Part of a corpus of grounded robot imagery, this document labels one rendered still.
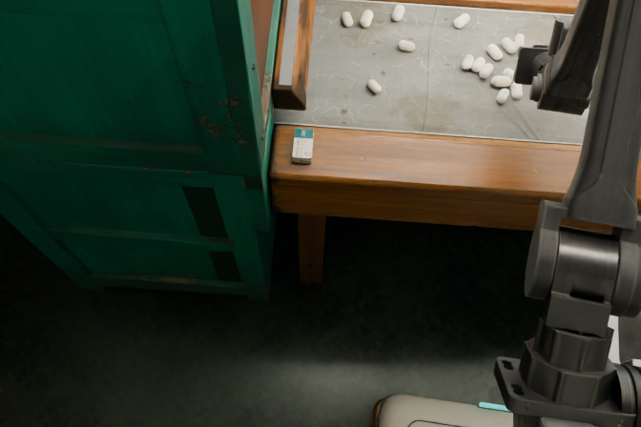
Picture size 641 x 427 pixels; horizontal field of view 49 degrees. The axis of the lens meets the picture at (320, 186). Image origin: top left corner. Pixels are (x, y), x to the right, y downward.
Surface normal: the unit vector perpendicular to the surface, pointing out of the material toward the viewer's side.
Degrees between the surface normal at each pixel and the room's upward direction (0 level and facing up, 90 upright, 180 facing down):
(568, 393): 38
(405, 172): 0
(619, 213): 29
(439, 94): 0
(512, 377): 53
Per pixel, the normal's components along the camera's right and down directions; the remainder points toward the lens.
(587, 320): -0.22, 0.20
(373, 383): 0.02, -0.40
